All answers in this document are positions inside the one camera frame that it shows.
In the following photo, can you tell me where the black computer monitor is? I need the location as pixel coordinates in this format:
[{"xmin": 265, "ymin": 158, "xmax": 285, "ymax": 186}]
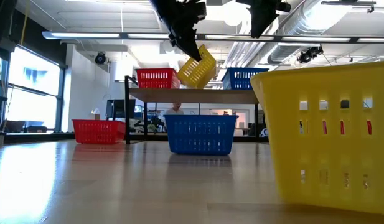
[{"xmin": 105, "ymin": 98, "xmax": 136, "ymax": 121}]

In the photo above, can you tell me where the wooden shelf with black legs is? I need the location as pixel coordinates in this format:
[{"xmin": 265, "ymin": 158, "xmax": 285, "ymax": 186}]
[{"xmin": 124, "ymin": 75, "xmax": 261, "ymax": 146}]

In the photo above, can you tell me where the silver ventilation duct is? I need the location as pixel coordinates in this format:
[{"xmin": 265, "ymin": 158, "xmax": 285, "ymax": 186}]
[{"xmin": 266, "ymin": 0, "xmax": 347, "ymax": 65}]

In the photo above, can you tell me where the red plastic basket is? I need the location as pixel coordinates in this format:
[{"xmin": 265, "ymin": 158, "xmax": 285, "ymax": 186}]
[
  {"xmin": 136, "ymin": 68, "xmax": 182, "ymax": 90},
  {"xmin": 72, "ymin": 119, "xmax": 126, "ymax": 145},
  {"xmin": 299, "ymin": 119, "xmax": 373, "ymax": 136}
]

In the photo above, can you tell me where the blue plastic basket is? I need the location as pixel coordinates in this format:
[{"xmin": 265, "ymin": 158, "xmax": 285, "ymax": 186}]
[
  {"xmin": 164, "ymin": 114, "xmax": 239, "ymax": 156},
  {"xmin": 222, "ymin": 67, "xmax": 269, "ymax": 91}
]

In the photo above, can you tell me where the long ceiling light fixture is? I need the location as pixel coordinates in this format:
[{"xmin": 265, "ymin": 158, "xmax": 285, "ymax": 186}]
[{"xmin": 41, "ymin": 30, "xmax": 384, "ymax": 44}]

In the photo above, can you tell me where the large window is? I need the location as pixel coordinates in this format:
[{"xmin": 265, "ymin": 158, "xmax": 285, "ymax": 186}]
[{"xmin": 0, "ymin": 43, "xmax": 68, "ymax": 134}]

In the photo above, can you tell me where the black mounted camera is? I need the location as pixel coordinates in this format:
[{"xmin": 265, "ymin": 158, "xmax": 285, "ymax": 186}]
[
  {"xmin": 296, "ymin": 45, "xmax": 324, "ymax": 65},
  {"xmin": 94, "ymin": 51, "xmax": 107, "ymax": 65}
]

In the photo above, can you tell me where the yellow plastic basket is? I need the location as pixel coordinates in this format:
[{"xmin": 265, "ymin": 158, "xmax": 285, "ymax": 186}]
[
  {"xmin": 176, "ymin": 44, "xmax": 217, "ymax": 90},
  {"xmin": 250, "ymin": 60, "xmax": 384, "ymax": 216}
]

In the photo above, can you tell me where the person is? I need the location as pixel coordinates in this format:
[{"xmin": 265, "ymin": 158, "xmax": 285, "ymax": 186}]
[{"xmin": 165, "ymin": 102, "xmax": 185, "ymax": 116}]

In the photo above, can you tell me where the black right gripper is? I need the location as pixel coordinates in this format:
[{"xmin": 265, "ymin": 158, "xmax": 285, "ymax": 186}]
[{"xmin": 236, "ymin": 0, "xmax": 292, "ymax": 39}]

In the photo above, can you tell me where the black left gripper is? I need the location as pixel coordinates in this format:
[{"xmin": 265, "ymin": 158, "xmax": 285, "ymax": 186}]
[{"xmin": 149, "ymin": 0, "xmax": 208, "ymax": 62}]

